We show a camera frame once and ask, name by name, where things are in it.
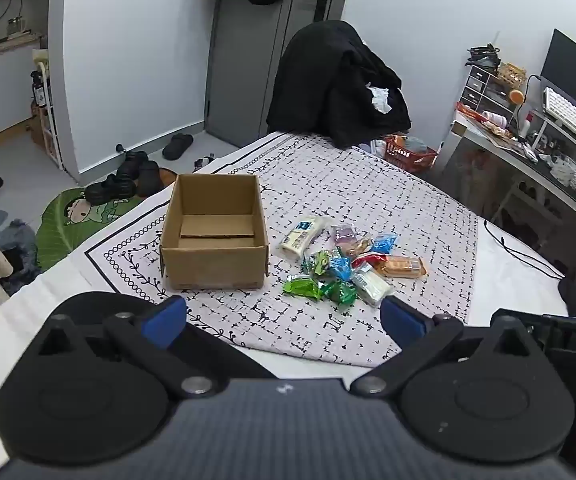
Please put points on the white bed sheet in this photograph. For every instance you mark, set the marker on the white bed sheet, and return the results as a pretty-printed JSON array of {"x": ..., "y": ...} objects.
[{"x": 43, "y": 290}]

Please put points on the white keyboard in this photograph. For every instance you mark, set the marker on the white keyboard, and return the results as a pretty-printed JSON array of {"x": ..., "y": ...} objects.
[{"x": 575, "y": 120}]

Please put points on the glass jar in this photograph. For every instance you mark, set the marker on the glass jar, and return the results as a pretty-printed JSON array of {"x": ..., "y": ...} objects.
[{"x": 15, "y": 26}]

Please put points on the green snack packet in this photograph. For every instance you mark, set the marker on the green snack packet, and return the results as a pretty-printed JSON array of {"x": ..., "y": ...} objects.
[
  {"x": 302, "y": 287},
  {"x": 317, "y": 261},
  {"x": 340, "y": 292}
]

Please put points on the grey drawer organizer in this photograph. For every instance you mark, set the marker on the grey drawer organizer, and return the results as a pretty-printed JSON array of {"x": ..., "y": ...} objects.
[{"x": 478, "y": 87}]

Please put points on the blue label cake packet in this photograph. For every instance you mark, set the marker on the blue label cake packet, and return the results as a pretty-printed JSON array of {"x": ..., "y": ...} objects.
[{"x": 300, "y": 237}]

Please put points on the orange cracker packet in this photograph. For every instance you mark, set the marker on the orange cracker packet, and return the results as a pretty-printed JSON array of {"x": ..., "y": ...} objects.
[{"x": 403, "y": 266}]

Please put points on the white garment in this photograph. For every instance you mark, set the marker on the white garment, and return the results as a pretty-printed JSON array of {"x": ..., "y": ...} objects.
[{"x": 380, "y": 99}]

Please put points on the purple snack packet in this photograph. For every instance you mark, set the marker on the purple snack packet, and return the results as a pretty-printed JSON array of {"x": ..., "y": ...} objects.
[{"x": 344, "y": 234}]

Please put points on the blue snack packet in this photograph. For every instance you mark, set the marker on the blue snack packet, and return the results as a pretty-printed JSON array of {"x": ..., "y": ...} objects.
[
  {"x": 384, "y": 243},
  {"x": 340, "y": 267}
]

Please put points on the black clog slipper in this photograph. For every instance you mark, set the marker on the black clog slipper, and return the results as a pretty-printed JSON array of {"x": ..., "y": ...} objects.
[{"x": 178, "y": 146}]

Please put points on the blue grey fuzzy rug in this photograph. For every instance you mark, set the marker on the blue grey fuzzy rug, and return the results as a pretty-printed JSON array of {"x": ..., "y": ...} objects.
[{"x": 18, "y": 245}]

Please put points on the grey door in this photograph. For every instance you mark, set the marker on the grey door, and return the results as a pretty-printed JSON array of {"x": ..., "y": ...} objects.
[{"x": 248, "y": 60}]

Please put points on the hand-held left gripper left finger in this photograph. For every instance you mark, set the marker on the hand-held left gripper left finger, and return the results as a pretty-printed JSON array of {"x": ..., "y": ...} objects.
[{"x": 160, "y": 322}]

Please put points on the wicker basket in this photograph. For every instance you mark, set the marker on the wicker basket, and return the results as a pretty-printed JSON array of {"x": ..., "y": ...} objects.
[{"x": 512, "y": 75}]

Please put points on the white desk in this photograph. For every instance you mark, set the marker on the white desk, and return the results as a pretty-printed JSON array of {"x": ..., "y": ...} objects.
[{"x": 473, "y": 132}]

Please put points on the black coat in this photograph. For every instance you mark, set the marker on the black coat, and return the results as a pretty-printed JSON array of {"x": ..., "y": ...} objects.
[{"x": 328, "y": 80}]

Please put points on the black bottle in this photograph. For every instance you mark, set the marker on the black bottle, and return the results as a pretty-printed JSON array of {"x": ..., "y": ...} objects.
[{"x": 39, "y": 91}]

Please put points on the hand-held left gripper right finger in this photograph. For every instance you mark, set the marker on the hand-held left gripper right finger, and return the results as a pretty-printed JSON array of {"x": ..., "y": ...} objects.
[{"x": 403, "y": 322}]

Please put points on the black door stopper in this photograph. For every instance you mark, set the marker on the black door stopper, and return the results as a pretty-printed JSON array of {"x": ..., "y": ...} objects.
[{"x": 120, "y": 148}]

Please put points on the orange plastic basket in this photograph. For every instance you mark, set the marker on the orange plastic basket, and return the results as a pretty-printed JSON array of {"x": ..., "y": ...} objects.
[{"x": 413, "y": 156}]

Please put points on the white shelf rack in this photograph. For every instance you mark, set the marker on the white shelf rack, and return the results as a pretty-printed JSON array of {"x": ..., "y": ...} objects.
[{"x": 50, "y": 130}]

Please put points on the brown snack packet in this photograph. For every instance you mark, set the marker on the brown snack packet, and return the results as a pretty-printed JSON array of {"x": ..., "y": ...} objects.
[{"x": 360, "y": 246}]

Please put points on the plain white cake packet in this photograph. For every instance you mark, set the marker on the plain white cake packet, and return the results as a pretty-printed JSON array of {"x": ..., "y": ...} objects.
[{"x": 373, "y": 285}]

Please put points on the brown cardboard box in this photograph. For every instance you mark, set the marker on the brown cardboard box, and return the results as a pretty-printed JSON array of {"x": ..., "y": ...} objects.
[{"x": 213, "y": 265}]

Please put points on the black chunky shoe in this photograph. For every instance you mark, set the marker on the black chunky shoe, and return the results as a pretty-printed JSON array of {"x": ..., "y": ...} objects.
[
  {"x": 132, "y": 165},
  {"x": 149, "y": 179},
  {"x": 110, "y": 190}
]

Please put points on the white cabinet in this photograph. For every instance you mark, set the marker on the white cabinet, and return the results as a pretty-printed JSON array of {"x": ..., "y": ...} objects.
[{"x": 3, "y": 95}]

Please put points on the black monitor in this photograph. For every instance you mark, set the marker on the black monitor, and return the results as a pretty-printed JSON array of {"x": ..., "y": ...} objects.
[{"x": 568, "y": 70}]

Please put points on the green leaf cartoon rug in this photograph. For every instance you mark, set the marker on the green leaf cartoon rug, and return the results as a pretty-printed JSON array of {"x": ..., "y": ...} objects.
[{"x": 63, "y": 230}]

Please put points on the red snack packet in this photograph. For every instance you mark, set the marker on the red snack packet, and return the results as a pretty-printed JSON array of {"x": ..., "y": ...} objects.
[{"x": 368, "y": 259}]

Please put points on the black white patterned cloth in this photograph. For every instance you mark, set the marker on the black white patterned cloth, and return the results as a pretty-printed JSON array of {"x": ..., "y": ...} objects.
[{"x": 393, "y": 200}]

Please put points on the black white small slipper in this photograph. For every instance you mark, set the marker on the black white small slipper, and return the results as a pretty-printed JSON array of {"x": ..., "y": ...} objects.
[{"x": 204, "y": 162}]

